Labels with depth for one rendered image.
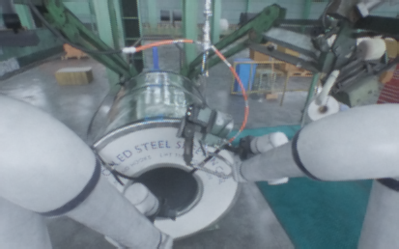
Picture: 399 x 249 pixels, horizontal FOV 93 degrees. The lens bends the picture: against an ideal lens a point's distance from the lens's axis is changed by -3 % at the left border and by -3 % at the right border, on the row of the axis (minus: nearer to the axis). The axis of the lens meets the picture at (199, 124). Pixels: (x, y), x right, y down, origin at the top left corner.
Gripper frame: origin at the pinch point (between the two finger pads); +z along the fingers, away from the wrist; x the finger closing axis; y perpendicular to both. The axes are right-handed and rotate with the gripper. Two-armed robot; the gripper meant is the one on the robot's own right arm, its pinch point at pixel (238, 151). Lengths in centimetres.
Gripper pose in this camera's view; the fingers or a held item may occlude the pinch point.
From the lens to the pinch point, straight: 117.0
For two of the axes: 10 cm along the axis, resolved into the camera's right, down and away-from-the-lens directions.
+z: -3.9, 2.5, 8.9
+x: 2.3, -9.0, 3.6
